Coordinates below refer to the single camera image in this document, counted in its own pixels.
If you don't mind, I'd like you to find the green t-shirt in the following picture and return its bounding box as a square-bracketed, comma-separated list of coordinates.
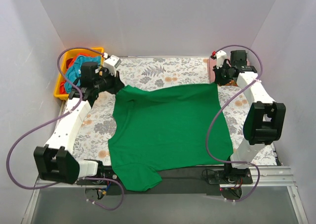
[108, 84, 230, 191]

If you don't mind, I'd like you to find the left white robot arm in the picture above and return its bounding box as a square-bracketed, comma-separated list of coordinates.
[34, 55, 124, 184]

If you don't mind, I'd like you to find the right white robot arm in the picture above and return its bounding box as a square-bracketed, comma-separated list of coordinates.
[211, 50, 286, 183]

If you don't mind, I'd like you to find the pink folded t-shirt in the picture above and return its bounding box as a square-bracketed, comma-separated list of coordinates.
[207, 55, 252, 88]

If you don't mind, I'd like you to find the yellow plastic bin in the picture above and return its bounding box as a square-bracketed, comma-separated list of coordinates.
[53, 48, 100, 100]

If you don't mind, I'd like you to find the teal t-shirt in bin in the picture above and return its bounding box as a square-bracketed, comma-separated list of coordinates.
[65, 53, 101, 83]

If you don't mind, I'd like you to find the orange t-shirt in bin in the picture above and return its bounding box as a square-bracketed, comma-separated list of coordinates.
[54, 49, 100, 100]

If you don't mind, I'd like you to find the floral patterned table mat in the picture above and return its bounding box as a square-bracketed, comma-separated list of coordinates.
[73, 57, 249, 165]

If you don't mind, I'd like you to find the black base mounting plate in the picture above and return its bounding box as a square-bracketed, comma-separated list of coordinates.
[76, 165, 254, 196]

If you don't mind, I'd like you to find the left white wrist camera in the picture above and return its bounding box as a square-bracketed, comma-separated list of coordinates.
[103, 55, 121, 77]

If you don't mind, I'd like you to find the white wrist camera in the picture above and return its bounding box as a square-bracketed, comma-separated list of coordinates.
[103, 55, 121, 77]
[211, 50, 227, 69]

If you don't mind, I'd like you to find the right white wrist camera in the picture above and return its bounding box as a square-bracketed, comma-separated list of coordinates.
[211, 50, 227, 69]

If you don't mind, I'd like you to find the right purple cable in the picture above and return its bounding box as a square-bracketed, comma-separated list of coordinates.
[205, 45, 263, 203]

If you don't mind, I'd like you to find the purple cable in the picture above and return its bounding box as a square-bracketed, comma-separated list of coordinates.
[6, 46, 124, 212]
[205, 45, 263, 203]

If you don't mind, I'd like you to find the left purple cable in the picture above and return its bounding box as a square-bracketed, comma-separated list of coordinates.
[6, 46, 124, 212]

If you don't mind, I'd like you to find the aluminium frame rail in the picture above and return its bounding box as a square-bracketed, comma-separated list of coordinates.
[22, 166, 308, 224]

